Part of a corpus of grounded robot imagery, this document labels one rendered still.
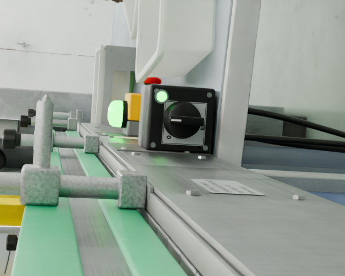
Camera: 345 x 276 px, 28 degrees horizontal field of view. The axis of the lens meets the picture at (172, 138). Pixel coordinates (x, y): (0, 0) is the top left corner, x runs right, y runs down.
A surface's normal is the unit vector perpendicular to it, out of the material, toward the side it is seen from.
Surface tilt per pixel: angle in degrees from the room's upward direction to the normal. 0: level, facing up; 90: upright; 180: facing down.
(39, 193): 90
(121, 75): 90
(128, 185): 90
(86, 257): 90
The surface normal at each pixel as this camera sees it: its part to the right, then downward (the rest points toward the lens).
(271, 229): 0.07, -1.00
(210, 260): -0.98, -0.06
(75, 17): 0.18, 0.06
